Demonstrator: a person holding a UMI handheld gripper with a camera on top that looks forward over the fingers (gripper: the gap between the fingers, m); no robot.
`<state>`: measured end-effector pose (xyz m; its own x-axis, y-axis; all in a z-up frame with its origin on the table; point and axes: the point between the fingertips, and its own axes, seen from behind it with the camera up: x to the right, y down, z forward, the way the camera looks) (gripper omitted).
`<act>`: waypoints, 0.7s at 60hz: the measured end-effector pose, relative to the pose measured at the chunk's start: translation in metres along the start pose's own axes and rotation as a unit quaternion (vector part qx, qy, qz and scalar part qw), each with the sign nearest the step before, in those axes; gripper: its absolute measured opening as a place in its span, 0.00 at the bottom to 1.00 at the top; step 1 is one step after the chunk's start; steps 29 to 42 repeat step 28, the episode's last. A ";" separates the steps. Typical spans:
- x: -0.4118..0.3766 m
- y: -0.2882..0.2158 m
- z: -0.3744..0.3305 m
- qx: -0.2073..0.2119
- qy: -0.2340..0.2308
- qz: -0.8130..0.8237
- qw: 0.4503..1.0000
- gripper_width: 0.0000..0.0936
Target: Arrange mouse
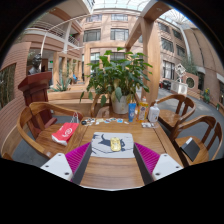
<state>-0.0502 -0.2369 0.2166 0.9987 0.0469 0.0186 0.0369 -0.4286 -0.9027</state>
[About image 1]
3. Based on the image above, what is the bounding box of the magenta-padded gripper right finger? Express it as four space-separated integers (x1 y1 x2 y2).
132 142 184 186

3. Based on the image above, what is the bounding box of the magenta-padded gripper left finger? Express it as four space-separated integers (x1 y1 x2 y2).
39 142 93 186

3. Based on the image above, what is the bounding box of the yellow translucent computer mouse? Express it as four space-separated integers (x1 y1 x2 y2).
110 136 122 153

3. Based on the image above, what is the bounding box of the grey cat-print mouse pad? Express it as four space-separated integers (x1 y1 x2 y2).
90 131 136 159

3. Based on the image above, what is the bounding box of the black notebook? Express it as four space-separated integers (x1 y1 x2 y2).
179 136 201 163

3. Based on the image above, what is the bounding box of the red paper bag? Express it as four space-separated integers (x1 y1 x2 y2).
51 122 80 147

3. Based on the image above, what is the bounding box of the wooden armchair with black notebook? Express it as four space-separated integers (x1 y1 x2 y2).
169 114 224 167

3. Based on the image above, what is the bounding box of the wooden armchair with red bag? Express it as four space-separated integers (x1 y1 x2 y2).
16 101 84 159

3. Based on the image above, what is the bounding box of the empty wooden armchair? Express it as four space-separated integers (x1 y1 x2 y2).
153 93 197 133

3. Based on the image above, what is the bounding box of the white pump bottle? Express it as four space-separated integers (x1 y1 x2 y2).
147 99 161 124

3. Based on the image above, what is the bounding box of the yellow detergent bottle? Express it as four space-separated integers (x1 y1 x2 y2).
137 97 150 123

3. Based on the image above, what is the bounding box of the blue squeeze tube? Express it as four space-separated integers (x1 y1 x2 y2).
127 102 137 123

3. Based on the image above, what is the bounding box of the wooden planter box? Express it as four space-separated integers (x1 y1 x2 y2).
47 89 101 116

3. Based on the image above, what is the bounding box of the wooden armchair before plant pot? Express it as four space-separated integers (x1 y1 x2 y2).
90 93 113 118

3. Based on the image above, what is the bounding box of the spiky green agave plant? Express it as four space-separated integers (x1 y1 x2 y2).
51 77 73 93

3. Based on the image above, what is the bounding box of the yellow flowering plant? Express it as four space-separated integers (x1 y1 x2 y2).
202 88 212 104

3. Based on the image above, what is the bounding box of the white abstract sculpture on plinth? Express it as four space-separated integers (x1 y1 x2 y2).
170 63 189 96

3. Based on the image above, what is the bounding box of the dark bust statue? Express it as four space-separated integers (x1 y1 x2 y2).
28 53 44 75

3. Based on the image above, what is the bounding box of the leafy plant in white pot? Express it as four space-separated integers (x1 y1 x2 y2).
79 47 154 115

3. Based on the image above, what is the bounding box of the white charging cable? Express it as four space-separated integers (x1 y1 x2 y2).
71 112 81 124

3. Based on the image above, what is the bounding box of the dark red wooden pedestal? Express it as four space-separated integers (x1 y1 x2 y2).
18 70 53 129

